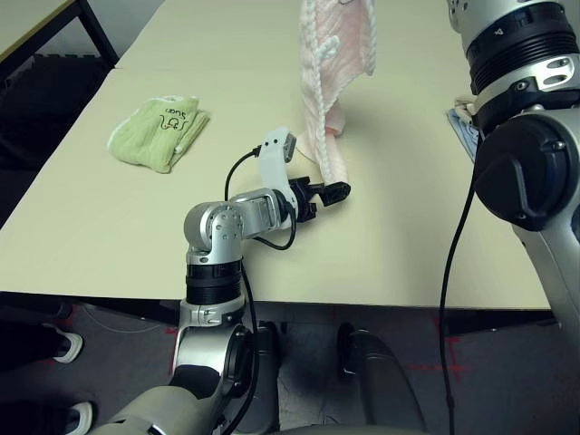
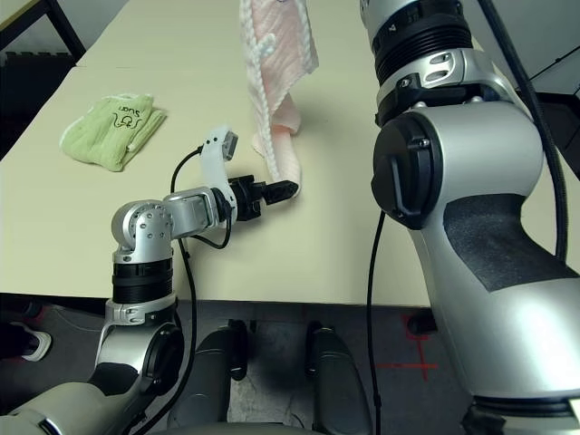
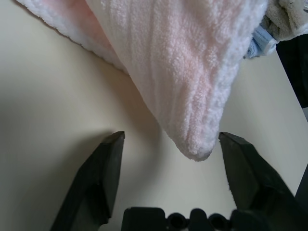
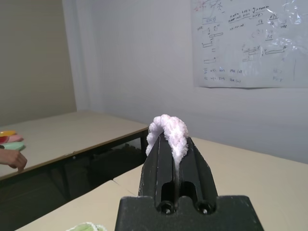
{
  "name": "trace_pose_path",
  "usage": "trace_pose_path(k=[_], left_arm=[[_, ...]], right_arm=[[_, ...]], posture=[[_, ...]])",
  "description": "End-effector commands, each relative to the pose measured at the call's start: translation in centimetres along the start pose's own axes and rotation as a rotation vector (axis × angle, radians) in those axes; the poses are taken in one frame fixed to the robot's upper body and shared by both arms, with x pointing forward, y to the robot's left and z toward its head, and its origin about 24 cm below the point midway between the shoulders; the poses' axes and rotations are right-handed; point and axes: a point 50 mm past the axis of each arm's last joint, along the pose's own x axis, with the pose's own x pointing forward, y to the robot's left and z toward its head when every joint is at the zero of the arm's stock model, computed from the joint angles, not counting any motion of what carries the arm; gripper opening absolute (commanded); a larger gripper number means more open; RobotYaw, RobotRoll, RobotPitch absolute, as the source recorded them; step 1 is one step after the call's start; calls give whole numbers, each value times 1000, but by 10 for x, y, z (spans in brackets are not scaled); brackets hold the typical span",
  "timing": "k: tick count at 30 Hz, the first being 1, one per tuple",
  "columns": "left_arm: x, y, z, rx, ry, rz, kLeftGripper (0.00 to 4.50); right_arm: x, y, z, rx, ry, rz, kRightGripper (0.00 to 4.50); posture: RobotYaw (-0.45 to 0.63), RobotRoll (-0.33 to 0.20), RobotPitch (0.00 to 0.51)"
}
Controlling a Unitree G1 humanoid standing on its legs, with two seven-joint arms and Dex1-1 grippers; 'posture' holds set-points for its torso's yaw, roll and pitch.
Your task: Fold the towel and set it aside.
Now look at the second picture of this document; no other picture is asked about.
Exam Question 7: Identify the dark framed side table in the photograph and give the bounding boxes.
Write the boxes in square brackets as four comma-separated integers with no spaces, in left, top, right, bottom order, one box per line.
[0,0,87,54]

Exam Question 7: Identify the grey left robot leg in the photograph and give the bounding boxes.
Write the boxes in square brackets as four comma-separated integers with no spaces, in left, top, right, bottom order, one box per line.
[169,319,249,435]

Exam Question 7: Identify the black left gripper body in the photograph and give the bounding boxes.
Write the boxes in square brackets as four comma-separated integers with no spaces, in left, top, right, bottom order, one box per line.
[226,174,269,223]

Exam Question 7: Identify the grey robot leg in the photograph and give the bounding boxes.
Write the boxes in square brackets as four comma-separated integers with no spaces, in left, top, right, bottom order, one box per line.
[305,320,378,435]
[169,319,249,435]

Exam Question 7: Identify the bystander shoe white sole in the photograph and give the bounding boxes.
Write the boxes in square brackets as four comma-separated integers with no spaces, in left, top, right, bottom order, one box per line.
[0,320,53,363]

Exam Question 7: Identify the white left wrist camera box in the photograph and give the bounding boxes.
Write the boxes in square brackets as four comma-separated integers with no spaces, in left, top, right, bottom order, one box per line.
[198,124,239,219]

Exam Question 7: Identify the black foam floor mat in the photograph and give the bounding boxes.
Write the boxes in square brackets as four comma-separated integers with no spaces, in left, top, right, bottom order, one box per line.
[0,49,77,160]

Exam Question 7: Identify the black left wrist camera cable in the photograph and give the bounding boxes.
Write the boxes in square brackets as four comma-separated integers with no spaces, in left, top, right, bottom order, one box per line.
[135,144,237,435]

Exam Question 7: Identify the green folded towel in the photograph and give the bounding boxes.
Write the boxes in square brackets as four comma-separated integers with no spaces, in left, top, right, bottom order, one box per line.
[58,92,168,173]

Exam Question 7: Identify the grey right robot leg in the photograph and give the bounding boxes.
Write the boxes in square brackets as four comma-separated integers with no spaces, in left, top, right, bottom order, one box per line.
[305,320,378,435]

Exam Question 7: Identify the pink ribbed towel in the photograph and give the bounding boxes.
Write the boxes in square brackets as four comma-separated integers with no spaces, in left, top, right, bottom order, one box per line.
[238,0,321,200]

